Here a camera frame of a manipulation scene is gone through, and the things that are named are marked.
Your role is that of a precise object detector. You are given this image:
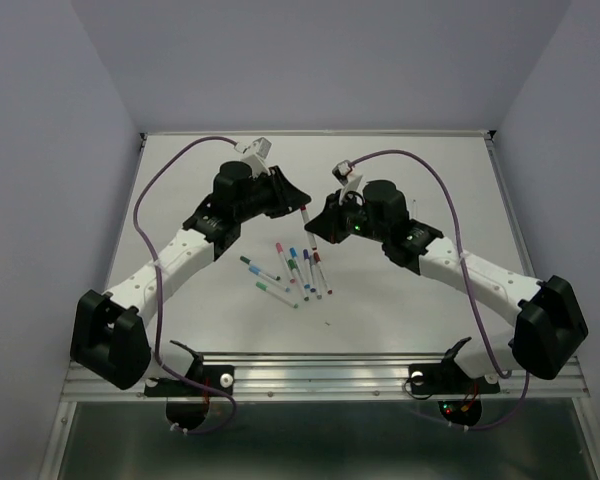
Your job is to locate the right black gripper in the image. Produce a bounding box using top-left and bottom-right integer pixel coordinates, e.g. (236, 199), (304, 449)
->
(302, 190), (387, 247)

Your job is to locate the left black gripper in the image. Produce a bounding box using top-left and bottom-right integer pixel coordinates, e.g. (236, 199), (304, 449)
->
(234, 164), (310, 222)

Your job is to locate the dark red cap marker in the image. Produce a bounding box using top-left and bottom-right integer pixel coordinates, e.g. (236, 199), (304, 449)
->
(313, 251), (333, 295)

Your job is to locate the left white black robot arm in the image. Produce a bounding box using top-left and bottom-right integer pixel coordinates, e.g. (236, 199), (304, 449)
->
(70, 161), (311, 394)

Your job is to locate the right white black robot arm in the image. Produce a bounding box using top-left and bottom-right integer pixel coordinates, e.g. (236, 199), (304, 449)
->
(305, 180), (588, 390)

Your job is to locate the pink cap marker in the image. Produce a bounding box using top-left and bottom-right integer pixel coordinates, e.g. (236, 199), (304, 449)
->
(275, 242), (296, 284)

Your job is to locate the purple cap marker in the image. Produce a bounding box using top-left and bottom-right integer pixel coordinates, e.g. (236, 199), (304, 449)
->
(303, 249), (317, 295)

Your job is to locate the grey cap marker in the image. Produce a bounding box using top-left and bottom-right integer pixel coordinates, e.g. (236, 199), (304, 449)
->
(311, 256), (322, 300)

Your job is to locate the dark green cap marker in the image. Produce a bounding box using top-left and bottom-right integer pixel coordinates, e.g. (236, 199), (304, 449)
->
(239, 256), (281, 281)

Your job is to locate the light blue cap marker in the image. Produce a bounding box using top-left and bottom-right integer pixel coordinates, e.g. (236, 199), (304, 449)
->
(248, 265), (290, 292)

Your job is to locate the teal green cap marker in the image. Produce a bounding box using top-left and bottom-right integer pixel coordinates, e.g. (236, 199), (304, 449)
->
(256, 281), (299, 309)

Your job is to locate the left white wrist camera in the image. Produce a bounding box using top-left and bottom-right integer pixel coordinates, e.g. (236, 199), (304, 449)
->
(234, 137), (272, 179)

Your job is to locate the aluminium right side rail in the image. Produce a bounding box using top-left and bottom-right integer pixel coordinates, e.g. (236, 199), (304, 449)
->
(483, 129), (564, 355)

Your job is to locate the aluminium rail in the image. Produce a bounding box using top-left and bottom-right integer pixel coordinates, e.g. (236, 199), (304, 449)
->
(61, 354), (589, 402)
(483, 129), (564, 355)

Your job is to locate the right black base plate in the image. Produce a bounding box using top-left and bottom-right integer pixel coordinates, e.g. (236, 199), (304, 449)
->
(402, 362), (501, 427)

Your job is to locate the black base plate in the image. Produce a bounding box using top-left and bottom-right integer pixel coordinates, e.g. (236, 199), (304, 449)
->
(143, 364), (237, 436)
(402, 362), (501, 427)

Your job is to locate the aluminium front rail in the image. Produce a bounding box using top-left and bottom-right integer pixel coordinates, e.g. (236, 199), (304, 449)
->
(61, 354), (589, 402)

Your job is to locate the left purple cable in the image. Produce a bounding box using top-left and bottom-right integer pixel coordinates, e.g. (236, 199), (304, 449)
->
(133, 136), (239, 436)

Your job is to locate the purple cable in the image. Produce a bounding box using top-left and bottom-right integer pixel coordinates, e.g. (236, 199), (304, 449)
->
(133, 136), (239, 436)
(349, 149), (531, 434)

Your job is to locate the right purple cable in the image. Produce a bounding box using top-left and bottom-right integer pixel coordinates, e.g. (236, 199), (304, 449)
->
(349, 149), (531, 434)

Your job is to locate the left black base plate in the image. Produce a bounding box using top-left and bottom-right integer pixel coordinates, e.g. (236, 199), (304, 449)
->
(143, 364), (237, 436)

